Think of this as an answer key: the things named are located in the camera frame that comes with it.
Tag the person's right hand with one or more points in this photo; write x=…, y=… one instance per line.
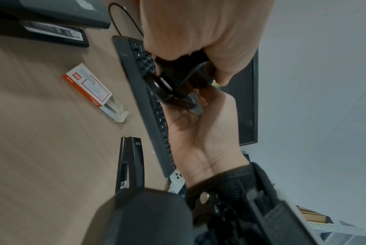
x=207, y=138

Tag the person's left hand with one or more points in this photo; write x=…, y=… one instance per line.
x=207, y=26

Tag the small black stapler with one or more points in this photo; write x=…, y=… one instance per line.
x=176, y=81

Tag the slim black stapler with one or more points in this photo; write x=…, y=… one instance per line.
x=134, y=162

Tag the red white staples box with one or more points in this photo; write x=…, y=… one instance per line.
x=86, y=85

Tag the grey top stapler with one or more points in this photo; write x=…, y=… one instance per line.
x=49, y=12

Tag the black computer monitor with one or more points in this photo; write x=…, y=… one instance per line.
x=246, y=107

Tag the black marker wristband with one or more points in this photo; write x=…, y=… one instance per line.
x=231, y=191

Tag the black keyboard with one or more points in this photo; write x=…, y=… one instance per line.
x=131, y=62

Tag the white metal rack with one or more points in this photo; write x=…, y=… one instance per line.
x=352, y=235

